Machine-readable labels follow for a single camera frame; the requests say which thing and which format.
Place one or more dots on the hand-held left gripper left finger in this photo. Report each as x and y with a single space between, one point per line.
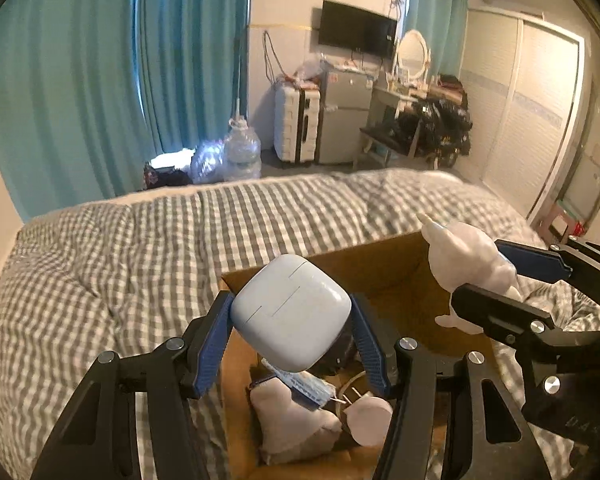
212 345

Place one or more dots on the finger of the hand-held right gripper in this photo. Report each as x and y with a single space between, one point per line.
530 260
500 312

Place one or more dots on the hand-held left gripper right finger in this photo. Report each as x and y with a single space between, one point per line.
372 345

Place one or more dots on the white plush toy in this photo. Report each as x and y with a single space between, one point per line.
467 260

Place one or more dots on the cardboard box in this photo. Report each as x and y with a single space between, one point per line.
395 275

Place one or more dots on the white plastic bottle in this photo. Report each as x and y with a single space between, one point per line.
367 420

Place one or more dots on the blue striped packet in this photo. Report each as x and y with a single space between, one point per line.
305 390

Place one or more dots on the white earbuds case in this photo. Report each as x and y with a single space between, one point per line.
290 310

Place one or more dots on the grey sock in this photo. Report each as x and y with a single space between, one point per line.
290 425

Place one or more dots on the grey checkered blanket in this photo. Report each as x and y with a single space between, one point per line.
120 270

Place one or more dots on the white louvered wardrobe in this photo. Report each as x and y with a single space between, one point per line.
525 110

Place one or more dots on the black garbage bags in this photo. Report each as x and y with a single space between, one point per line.
437 125

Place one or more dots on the dark clothes pile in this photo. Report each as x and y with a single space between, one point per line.
167 177

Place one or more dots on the clear plastic bag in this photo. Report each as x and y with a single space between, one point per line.
209 162

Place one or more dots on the brown handbag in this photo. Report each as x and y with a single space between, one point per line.
452 84

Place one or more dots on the clear water jug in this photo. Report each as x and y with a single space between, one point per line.
242 152

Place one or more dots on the white dressing table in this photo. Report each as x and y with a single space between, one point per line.
380 100

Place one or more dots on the small grey fridge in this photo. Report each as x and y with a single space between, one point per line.
342 120

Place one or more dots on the white suitcase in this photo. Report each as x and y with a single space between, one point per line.
295 125

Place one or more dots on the white oval vanity mirror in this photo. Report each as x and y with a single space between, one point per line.
412 52

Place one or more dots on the narrow teal curtain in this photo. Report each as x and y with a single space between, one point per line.
437 10

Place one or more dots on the plastic bags on fridge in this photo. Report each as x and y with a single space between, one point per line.
310 70

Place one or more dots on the teal window curtain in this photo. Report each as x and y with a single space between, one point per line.
195 50

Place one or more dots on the wide teal curtain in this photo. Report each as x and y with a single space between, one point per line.
65 85

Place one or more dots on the black wall television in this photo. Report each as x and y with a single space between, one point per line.
357 27

